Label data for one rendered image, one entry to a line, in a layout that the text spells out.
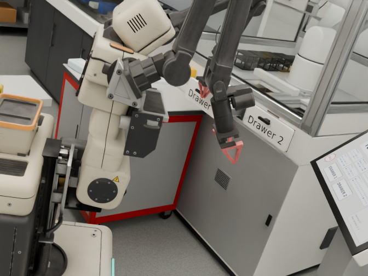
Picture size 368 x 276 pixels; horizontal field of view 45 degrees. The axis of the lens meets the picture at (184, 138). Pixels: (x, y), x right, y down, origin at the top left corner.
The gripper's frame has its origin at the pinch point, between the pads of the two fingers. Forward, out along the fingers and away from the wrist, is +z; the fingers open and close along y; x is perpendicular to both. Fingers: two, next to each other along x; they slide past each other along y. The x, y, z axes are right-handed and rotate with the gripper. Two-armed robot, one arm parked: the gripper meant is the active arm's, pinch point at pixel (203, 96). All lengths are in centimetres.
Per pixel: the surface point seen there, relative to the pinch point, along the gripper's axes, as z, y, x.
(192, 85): 0.5, 2.9, 13.5
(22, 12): 73, 28, 379
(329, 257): 14, -10, -96
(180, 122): 22.1, 1.8, 13.6
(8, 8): 69, 11, 375
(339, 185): -13, -16, -91
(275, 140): 5.2, 17.5, -36.3
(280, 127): -1.7, 17.6, -36.4
